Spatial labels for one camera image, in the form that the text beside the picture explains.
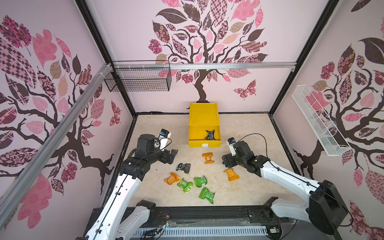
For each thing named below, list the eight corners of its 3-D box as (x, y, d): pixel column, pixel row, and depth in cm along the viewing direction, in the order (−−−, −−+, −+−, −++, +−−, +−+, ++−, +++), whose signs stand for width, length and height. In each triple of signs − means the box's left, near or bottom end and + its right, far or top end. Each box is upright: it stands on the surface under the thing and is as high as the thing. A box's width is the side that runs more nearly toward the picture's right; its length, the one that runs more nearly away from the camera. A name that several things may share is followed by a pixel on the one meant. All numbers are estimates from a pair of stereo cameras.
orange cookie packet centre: (204, 164, 94) (204, 162, 93) (202, 154, 99) (202, 153, 97) (214, 162, 95) (214, 161, 93) (211, 153, 100) (212, 151, 98)
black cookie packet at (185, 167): (176, 170, 92) (176, 169, 90) (179, 162, 95) (179, 161, 94) (188, 173, 91) (188, 172, 89) (190, 165, 94) (190, 163, 93)
